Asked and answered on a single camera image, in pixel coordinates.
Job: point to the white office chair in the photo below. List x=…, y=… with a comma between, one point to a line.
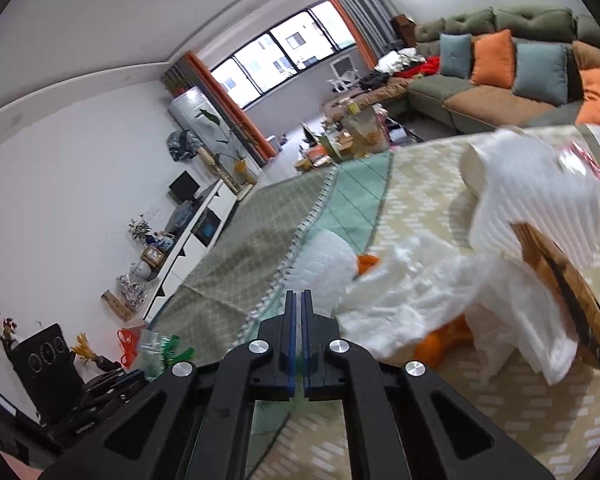
x=344, y=74

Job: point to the small white stool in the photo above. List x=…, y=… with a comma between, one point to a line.
x=274, y=144

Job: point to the black bag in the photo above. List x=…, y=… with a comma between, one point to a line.
x=375, y=78

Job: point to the red snack packet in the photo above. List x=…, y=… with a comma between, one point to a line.
x=580, y=160

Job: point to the person's left forearm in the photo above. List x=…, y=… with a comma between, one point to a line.
x=22, y=467

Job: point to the black monitor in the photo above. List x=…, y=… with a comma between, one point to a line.
x=184, y=185

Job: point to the brown cardboard box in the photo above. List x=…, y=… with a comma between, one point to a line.
x=117, y=306

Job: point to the black framed window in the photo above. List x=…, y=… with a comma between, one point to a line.
x=280, y=55

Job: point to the beige floor stand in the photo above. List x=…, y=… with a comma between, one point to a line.
x=220, y=170

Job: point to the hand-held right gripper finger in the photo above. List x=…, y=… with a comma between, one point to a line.
x=293, y=345
x=305, y=360

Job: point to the blue white porcelain jar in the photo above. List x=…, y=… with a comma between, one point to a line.
x=164, y=243

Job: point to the tall plant in yellow vase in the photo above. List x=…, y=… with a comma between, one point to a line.
x=230, y=150

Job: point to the brown cushion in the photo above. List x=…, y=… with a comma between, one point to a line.
x=592, y=55

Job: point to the brown striped snack wrapper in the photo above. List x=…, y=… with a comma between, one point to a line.
x=565, y=285

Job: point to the dried yellow flowers vase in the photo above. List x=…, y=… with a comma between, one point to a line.
x=87, y=350

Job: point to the black coffee table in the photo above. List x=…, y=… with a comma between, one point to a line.
x=405, y=132

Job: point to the red plastic bag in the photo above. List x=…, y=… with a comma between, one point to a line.
x=130, y=347

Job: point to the patterned green beige tablecloth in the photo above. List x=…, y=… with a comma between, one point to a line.
x=430, y=185

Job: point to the white standing air conditioner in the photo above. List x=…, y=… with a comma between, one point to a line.
x=195, y=110

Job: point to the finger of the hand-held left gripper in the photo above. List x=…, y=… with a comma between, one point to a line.
x=120, y=382

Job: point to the white orange snack bag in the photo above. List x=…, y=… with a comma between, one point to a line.
x=367, y=132

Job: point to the blue patterned bag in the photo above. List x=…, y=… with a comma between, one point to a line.
x=180, y=217

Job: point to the wooden picture frame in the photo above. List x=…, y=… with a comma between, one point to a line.
x=152, y=256

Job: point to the blue grey hanging jacket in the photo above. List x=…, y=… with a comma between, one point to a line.
x=182, y=145

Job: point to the clear green printed plastic bag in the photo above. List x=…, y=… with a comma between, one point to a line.
x=160, y=352

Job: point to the leafy branch in vase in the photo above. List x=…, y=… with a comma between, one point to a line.
x=142, y=230

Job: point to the white black TV cabinet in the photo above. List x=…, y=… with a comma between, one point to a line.
x=190, y=255

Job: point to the orange peel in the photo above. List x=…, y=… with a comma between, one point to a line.
x=442, y=342
x=367, y=264

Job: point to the blue cushion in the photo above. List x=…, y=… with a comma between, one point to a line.
x=540, y=72
x=455, y=55

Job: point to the green brown sectional sofa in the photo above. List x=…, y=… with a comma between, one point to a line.
x=480, y=100

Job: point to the orange grey curtain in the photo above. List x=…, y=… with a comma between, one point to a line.
x=355, y=5
x=225, y=95

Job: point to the white paper towel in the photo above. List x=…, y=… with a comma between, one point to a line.
x=530, y=185

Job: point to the silver crystal ornament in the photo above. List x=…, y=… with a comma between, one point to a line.
x=132, y=290

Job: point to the white silver clothing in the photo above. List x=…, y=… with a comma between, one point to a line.
x=400, y=60

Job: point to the red cloth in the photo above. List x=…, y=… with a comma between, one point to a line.
x=420, y=67

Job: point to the white ceramic jar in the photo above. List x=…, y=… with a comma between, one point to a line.
x=141, y=270

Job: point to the small green potted plant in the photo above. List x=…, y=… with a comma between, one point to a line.
x=174, y=84

